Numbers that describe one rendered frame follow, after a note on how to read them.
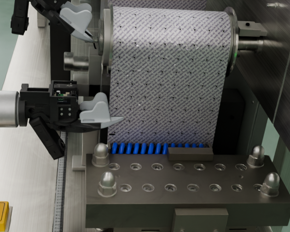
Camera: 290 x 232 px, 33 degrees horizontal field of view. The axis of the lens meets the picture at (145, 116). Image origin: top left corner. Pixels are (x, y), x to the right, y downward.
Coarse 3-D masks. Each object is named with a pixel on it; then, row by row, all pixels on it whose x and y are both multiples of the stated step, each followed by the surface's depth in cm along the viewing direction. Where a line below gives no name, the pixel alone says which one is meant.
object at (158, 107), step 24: (120, 72) 99; (144, 72) 99; (168, 72) 100; (120, 96) 101; (144, 96) 102; (168, 96) 103; (192, 96) 103; (216, 96) 104; (144, 120) 105; (168, 120) 106; (192, 120) 106; (216, 120) 107; (168, 144) 109
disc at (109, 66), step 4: (112, 4) 97; (108, 8) 104; (112, 8) 96; (112, 12) 95; (112, 16) 95; (112, 20) 94; (112, 24) 94; (112, 28) 94; (112, 32) 94; (112, 36) 94; (112, 40) 94; (112, 44) 95; (112, 48) 95; (108, 64) 100; (108, 68) 99; (108, 72) 100
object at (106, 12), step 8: (104, 16) 97; (104, 24) 96; (104, 32) 95; (232, 32) 99; (104, 40) 96; (232, 40) 99; (104, 48) 96; (232, 48) 99; (104, 56) 97; (104, 64) 100
